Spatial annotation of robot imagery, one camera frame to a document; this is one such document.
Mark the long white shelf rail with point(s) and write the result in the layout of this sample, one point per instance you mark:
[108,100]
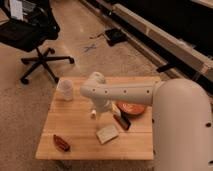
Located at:
[180,48]

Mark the wooden table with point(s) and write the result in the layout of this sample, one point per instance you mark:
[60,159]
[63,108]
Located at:
[71,121]

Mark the white sponge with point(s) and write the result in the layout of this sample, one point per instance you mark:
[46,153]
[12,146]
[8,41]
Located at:
[107,133]

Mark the clear plastic cup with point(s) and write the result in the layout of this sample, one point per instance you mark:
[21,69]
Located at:
[65,87]

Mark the red brown toy boat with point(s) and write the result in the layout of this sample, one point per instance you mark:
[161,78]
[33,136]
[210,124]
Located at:
[62,144]

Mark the black office chair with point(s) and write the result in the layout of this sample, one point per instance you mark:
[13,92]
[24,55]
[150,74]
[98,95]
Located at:
[30,34]

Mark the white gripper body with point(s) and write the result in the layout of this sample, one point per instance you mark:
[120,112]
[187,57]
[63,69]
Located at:
[99,106]

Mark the blue scissors on floor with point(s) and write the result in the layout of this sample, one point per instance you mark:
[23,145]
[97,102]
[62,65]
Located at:
[89,47]

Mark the black object on floor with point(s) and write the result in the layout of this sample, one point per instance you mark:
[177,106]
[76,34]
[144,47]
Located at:
[115,36]

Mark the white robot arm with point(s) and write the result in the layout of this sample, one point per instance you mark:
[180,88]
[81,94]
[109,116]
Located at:
[182,114]

